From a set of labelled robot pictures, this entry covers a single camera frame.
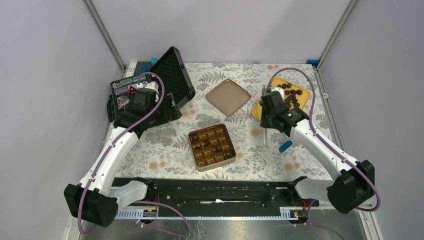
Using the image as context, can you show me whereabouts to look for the long metal tongs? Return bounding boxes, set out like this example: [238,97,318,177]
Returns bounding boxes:
[263,128,268,147]

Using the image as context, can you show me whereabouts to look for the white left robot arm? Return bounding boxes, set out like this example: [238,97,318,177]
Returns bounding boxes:
[64,92,165,235]

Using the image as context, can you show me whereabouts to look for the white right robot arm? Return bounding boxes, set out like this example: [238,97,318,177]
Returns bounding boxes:
[260,87,381,214]

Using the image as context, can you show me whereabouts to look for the gold chocolate tin box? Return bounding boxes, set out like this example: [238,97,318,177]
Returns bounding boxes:
[188,123,237,172]

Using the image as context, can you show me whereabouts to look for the yellow plastic tray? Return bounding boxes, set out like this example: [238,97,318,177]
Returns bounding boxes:
[271,77,311,110]

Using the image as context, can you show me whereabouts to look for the blue toy brick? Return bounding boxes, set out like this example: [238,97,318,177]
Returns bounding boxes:
[278,140,293,153]

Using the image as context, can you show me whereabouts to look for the black open hard case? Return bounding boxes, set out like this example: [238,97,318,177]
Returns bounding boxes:
[106,46,196,129]

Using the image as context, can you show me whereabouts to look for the floral tablecloth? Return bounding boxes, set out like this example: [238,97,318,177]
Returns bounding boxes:
[117,63,330,182]

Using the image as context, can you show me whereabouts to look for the brown square tin lid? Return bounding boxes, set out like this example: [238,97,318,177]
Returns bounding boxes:
[205,79,251,117]

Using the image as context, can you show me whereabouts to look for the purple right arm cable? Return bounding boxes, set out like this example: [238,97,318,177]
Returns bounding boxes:
[267,67,382,240]

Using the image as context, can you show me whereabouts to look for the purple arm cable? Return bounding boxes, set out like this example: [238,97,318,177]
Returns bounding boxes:
[77,71,192,238]
[267,67,382,240]

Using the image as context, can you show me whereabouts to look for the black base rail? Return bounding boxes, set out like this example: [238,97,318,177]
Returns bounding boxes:
[130,177,320,220]

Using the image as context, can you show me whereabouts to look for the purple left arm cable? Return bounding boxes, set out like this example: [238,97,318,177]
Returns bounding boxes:
[77,71,192,238]

